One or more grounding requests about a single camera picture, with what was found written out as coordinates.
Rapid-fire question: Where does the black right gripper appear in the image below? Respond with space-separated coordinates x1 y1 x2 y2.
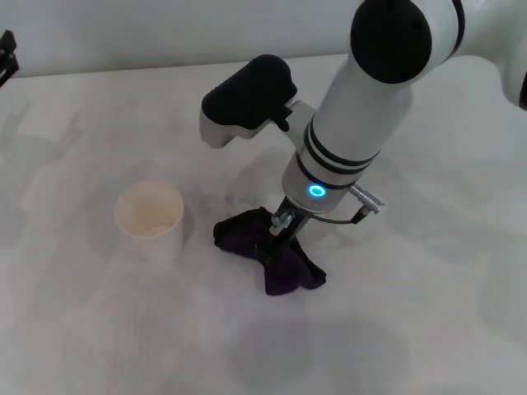
254 196 310 264

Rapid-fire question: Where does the silver metal cable connector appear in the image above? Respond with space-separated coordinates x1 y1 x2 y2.
349 184 386 216

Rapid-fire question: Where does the purple rag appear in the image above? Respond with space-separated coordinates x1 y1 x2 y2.
212 207 329 298

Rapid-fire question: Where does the white paper cup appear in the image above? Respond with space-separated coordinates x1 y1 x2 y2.
114 179 185 265

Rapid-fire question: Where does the thin grey gripper cable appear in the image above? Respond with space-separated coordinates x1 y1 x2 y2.
303 208 364 226

